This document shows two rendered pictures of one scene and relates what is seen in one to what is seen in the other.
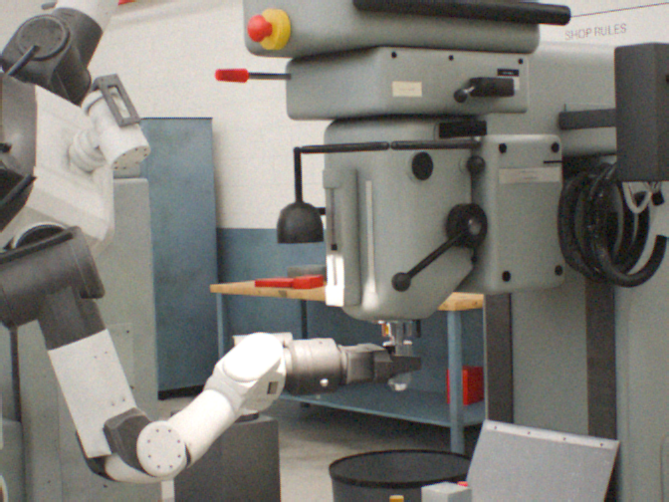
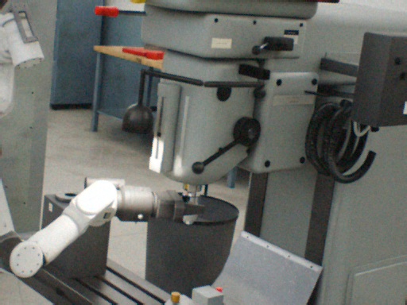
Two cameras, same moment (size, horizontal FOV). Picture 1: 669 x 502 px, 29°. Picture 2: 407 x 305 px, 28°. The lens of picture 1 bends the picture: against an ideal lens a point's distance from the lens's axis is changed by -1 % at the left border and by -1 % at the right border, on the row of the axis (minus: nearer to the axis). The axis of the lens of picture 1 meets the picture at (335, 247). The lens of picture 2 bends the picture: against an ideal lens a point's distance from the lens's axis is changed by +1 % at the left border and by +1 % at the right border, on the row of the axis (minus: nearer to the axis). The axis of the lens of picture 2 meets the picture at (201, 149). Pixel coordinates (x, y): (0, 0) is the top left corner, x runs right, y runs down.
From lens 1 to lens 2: 0.34 m
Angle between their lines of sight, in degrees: 10
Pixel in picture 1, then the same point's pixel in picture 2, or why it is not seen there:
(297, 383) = (122, 215)
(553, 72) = (322, 31)
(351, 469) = not seen: hidden behind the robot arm
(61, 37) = not seen: outside the picture
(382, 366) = (179, 211)
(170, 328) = (66, 66)
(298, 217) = (137, 117)
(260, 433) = not seen: hidden behind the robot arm
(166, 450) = (29, 260)
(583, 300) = (315, 175)
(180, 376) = (68, 97)
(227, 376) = (78, 209)
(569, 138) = (325, 75)
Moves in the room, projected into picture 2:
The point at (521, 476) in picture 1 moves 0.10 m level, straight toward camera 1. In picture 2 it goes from (258, 273) to (256, 286)
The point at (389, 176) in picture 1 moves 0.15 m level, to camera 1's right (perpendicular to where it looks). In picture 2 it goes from (201, 96) to (265, 103)
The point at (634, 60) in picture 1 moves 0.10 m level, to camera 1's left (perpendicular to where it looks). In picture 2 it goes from (376, 44) to (332, 40)
